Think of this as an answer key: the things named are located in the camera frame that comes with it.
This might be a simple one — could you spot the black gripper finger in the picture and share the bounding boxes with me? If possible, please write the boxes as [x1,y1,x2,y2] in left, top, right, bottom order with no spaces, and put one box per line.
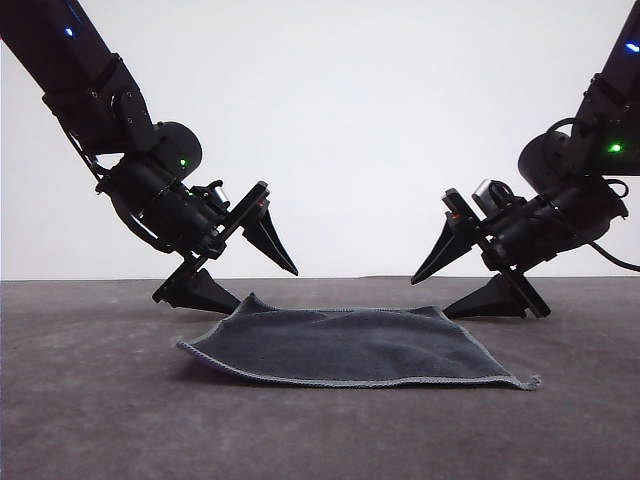
[241,201,300,277]
[442,273,528,321]
[169,267,244,317]
[410,211,482,287]

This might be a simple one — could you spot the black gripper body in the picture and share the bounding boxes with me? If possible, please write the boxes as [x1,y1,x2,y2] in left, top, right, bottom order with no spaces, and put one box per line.
[96,158,272,305]
[441,176,629,320]

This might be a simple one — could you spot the purple towel with grey hem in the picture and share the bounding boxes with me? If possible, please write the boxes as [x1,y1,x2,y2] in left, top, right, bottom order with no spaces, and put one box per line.
[175,292,543,393]

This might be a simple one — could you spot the grey table cloth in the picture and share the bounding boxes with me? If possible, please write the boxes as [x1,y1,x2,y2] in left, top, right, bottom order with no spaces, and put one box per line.
[0,275,640,480]

